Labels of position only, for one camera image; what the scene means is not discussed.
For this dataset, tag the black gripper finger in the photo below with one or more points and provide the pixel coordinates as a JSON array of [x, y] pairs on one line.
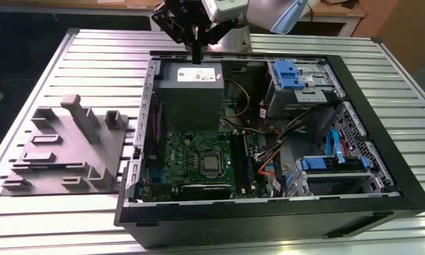
[[218, 33], [168, 24]]

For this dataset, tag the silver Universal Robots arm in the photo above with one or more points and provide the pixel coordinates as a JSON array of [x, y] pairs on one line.
[[235, 40]]

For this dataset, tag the blue disk carrier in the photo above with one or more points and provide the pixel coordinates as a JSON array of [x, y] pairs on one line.
[[314, 164], [287, 77]]

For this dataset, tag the grey power supply unit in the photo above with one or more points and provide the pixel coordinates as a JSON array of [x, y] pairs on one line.
[[191, 106]]

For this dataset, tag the silver drive cage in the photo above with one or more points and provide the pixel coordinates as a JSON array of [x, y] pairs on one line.
[[375, 180], [308, 99]]

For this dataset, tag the black CPU socket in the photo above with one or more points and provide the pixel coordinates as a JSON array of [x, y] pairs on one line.
[[203, 152]]

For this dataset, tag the green motherboard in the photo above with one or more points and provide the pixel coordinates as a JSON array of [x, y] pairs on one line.
[[179, 159]]

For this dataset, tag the silver CPU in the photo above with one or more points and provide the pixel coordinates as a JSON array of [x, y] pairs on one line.
[[212, 163]]

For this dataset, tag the brown wooden cabinet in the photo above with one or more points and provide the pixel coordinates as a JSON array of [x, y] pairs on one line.
[[404, 26]]

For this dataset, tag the grey parts rack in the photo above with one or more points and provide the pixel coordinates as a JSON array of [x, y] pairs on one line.
[[74, 148]]

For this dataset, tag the black graphics card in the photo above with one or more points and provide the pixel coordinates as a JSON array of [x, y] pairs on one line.
[[202, 191]]

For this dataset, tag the black open PC case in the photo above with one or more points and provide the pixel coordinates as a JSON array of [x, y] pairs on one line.
[[234, 220]]

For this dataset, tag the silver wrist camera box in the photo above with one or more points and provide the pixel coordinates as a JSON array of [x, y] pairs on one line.
[[230, 10]]

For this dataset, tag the wooden desk white frame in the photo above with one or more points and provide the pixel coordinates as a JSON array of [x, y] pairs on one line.
[[340, 13]]

